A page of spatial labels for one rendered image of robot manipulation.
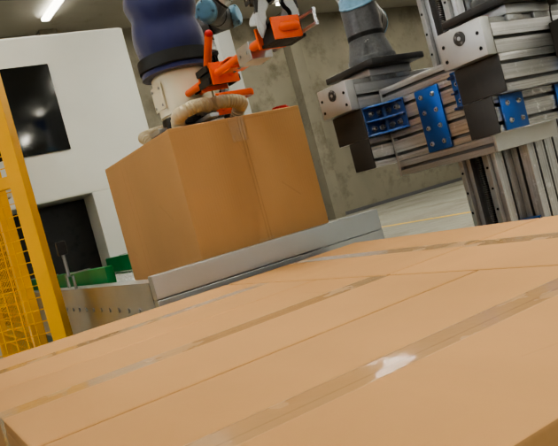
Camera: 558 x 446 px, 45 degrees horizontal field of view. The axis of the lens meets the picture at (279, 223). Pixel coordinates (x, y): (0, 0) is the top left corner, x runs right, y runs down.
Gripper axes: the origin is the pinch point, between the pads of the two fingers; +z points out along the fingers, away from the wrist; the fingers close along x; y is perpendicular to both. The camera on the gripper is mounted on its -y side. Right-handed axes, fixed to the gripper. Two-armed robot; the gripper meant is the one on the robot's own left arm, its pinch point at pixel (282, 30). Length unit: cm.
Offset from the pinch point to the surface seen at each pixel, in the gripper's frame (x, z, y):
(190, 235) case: 22, 41, 31
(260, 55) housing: 0.8, 2.4, 10.3
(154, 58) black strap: 9, -11, 54
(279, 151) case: -8.2, 24.7, 28.1
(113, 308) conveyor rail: 38, 55, 61
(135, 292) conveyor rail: 38, 51, 38
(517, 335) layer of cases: 46, 53, -90
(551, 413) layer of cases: 58, 53, -103
